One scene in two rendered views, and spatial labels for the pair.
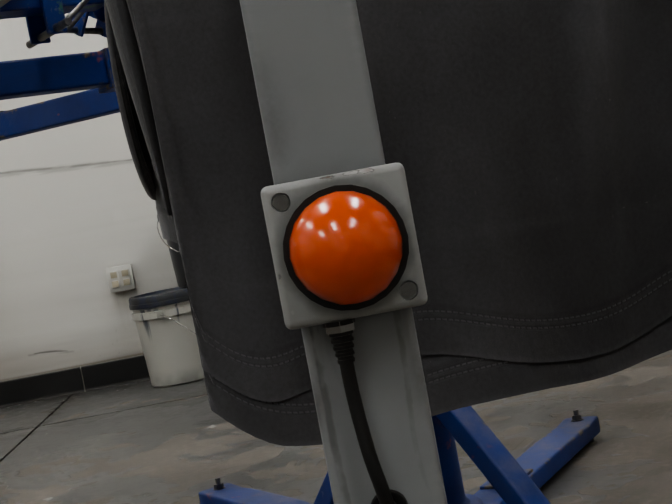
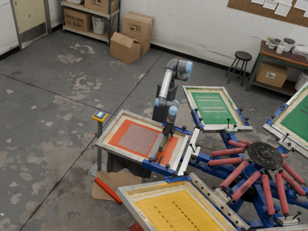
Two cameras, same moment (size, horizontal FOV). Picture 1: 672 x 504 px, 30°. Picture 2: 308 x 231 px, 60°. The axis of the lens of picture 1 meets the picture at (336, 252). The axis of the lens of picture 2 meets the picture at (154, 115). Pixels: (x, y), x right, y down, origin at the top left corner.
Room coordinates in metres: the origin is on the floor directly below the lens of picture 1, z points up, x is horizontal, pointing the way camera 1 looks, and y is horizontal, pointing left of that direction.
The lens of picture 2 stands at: (1.56, -1.88, 2.85)
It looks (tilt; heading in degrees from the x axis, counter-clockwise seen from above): 40 degrees down; 105
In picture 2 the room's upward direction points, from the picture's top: 10 degrees clockwise
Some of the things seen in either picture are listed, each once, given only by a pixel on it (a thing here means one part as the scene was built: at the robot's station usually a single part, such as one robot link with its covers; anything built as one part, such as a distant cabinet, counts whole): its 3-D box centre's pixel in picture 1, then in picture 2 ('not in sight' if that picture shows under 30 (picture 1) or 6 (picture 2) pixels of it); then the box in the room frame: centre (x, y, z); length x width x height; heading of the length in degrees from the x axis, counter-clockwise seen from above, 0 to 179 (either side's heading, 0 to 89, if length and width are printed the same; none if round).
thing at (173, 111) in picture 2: not in sight; (172, 112); (1.23, -0.08, 1.39); 0.09 x 0.08 x 0.11; 100
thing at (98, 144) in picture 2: not in sight; (145, 139); (1.03, -0.11, 0.97); 0.79 x 0.58 x 0.04; 2
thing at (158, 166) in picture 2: not in sight; (157, 167); (1.27, -0.38, 0.98); 0.30 x 0.05 x 0.07; 2
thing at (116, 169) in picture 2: not in sight; (129, 167); (0.98, -0.31, 0.74); 0.46 x 0.04 x 0.42; 2
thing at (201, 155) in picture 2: not in sight; (200, 156); (1.59, -0.09, 1.02); 0.17 x 0.06 x 0.05; 2
